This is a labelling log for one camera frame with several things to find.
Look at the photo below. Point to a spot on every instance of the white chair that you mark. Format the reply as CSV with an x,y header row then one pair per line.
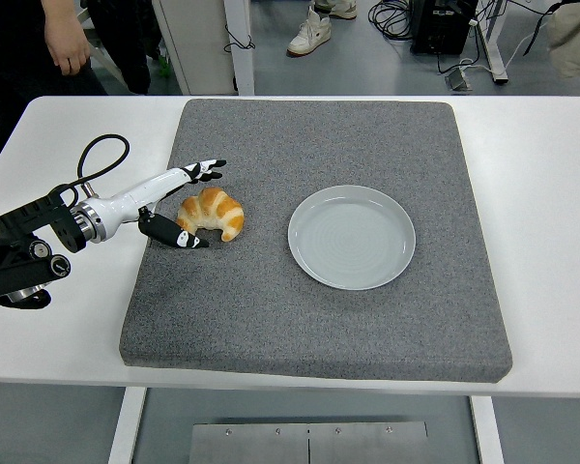
x,y
107,60

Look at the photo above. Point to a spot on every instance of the grey speckled mat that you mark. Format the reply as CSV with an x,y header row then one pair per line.
x,y
319,328

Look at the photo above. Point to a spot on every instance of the grey round plate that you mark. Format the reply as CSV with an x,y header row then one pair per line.
x,y
350,241

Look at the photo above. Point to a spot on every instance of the person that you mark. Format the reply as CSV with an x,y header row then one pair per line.
x,y
9,72

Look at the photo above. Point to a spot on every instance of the beige cloth bag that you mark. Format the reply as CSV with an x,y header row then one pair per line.
x,y
575,38

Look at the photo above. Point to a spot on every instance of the person's white low shoe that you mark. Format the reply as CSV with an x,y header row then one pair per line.
x,y
340,9

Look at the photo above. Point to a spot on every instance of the grey metal plate with screws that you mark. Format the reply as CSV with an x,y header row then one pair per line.
x,y
309,444

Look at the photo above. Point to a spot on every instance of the grey cabinet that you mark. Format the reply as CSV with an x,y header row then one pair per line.
x,y
193,43

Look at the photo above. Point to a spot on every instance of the black computer case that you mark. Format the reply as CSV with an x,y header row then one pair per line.
x,y
440,26

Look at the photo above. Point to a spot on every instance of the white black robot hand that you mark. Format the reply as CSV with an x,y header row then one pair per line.
x,y
140,193

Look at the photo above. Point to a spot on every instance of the white post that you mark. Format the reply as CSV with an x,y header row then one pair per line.
x,y
241,67

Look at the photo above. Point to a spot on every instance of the white table leg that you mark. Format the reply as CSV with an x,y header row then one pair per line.
x,y
488,435
125,425

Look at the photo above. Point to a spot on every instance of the green small object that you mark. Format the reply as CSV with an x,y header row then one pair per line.
x,y
163,65

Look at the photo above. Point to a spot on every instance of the white desk leg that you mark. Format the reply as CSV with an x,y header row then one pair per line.
x,y
494,43

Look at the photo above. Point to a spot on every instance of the person's hand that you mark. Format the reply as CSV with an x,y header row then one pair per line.
x,y
67,43

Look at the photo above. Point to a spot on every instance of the person's white high-top shoe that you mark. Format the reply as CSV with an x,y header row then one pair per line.
x,y
309,36

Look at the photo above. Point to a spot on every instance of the golden croissant bread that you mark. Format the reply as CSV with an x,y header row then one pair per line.
x,y
212,208

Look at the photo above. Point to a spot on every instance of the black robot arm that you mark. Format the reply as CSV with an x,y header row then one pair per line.
x,y
14,261

